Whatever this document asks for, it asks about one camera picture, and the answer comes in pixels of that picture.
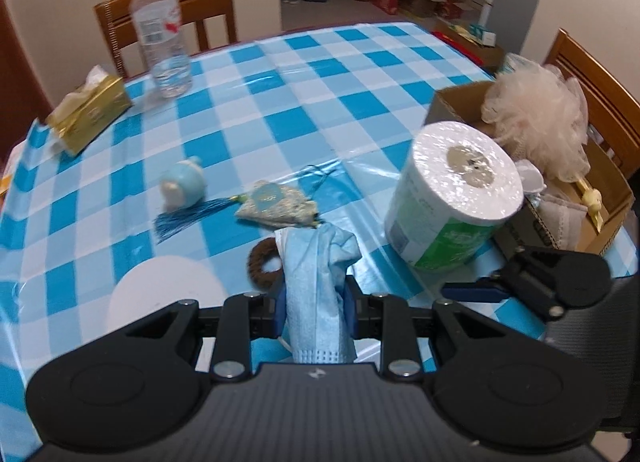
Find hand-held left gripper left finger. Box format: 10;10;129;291
120;287;287;383

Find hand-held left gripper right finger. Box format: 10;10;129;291
342;276;501;383

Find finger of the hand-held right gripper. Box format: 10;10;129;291
441;249;566;319

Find blue face mask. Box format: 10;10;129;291
274;224;361;363

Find beige cloth pouch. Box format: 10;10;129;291
537;194;588;250

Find cardboard box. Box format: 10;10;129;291
425;82;636;259

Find peach mesh bath loofah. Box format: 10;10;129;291
481;62;606;233

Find brown hair scrunchie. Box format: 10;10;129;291
248;238;287;291

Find wrapped toilet paper roll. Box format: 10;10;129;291
385;122;525;273

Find floral sachet with blue tassel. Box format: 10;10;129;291
154;181;321;245

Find clear jar with white lid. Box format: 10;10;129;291
110;257;226;337

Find small blue round toy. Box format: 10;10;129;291
160;156;208;207

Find blue white checked tablecloth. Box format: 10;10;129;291
0;22;640;393

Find small white teal box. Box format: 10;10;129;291
467;24;498;47

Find gold tissue pack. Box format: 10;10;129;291
45;66;133;157

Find clear plastic water bottle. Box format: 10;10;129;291
130;0;193;99

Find wooden door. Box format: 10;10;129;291
0;0;53;155

